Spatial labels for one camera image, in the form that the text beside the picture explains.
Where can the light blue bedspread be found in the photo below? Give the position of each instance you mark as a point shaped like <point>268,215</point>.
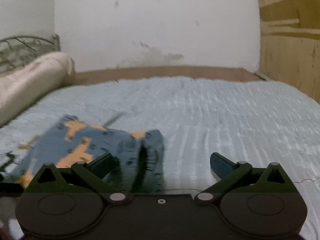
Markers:
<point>258,122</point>

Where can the blue pants with orange trucks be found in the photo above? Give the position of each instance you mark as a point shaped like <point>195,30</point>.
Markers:
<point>136,158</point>

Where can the metal headboard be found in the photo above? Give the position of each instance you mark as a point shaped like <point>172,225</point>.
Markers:
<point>18,51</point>

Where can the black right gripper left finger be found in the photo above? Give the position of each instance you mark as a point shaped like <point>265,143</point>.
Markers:
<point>81,177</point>

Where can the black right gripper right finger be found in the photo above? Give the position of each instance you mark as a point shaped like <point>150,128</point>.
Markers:
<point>244,178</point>

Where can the rolled cream blanket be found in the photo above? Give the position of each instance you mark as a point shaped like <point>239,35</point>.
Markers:
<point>23,87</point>

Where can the brown wooden bed frame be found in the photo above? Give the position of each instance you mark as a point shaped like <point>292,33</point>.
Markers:
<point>137,73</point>

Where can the wooden wardrobe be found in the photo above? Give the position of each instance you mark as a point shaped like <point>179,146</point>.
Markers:
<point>290,43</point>

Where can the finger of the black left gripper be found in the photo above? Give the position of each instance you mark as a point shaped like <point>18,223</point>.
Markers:
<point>10,189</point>

